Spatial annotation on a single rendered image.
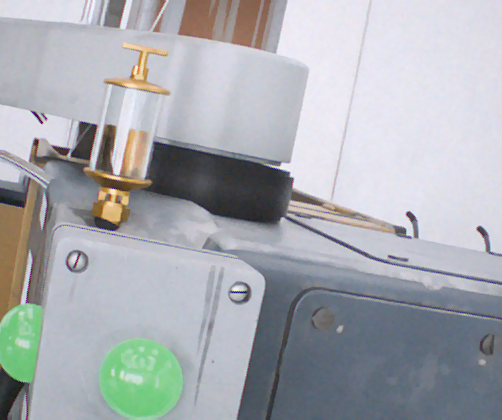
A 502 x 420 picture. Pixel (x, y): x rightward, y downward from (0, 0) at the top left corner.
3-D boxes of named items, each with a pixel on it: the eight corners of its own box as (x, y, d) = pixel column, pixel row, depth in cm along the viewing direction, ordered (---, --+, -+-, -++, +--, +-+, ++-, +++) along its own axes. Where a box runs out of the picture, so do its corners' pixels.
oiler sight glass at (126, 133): (90, 170, 49) (108, 83, 49) (86, 166, 52) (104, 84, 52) (150, 182, 50) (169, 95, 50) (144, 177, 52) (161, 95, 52)
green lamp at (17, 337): (-10, 383, 43) (1, 304, 43) (-9, 365, 46) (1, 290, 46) (56, 397, 43) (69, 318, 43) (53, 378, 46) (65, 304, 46)
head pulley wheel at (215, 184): (119, 193, 59) (130, 141, 58) (105, 179, 67) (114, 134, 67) (303, 229, 60) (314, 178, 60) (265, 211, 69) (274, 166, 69)
